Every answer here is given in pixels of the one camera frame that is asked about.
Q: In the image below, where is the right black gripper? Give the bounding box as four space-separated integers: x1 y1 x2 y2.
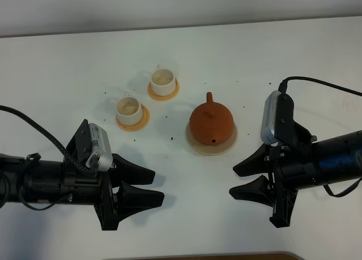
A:
229 121 316 228

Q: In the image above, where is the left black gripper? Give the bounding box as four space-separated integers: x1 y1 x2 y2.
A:
62 119 165 231

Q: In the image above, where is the brown clay teapot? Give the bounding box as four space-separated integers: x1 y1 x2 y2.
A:
189 92 234 146

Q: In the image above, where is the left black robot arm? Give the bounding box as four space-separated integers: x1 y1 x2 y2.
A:
1 120 165 231

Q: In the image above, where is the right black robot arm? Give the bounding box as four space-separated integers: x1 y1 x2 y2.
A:
229 131 361 228

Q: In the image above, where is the beige round teapot saucer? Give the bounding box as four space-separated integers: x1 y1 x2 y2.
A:
186 123 238 156

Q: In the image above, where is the near orange cup coaster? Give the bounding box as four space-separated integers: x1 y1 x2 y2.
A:
115 104 150 132

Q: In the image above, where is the orange cup coaster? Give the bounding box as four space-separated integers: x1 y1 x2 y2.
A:
148 79 180 101
115 104 150 132

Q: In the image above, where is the near white teacup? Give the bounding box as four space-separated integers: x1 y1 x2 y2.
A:
115 92 143 125

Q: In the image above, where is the white teacup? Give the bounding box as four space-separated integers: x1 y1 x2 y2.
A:
150 65 176 97
115 92 143 125

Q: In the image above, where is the far white teacup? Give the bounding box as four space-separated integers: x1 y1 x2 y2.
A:
150 65 176 97

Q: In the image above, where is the far orange cup coaster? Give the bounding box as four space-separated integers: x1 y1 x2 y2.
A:
148 79 180 101

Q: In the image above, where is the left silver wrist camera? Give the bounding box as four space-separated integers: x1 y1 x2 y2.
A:
85 123 113 172

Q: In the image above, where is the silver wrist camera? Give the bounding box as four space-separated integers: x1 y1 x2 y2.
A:
85 123 113 172
261 90 294 145

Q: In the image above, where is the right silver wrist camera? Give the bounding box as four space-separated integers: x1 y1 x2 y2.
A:
261 90 294 145

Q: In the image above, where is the left braided black cable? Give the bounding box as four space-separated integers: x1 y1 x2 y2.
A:
0 105 98 177

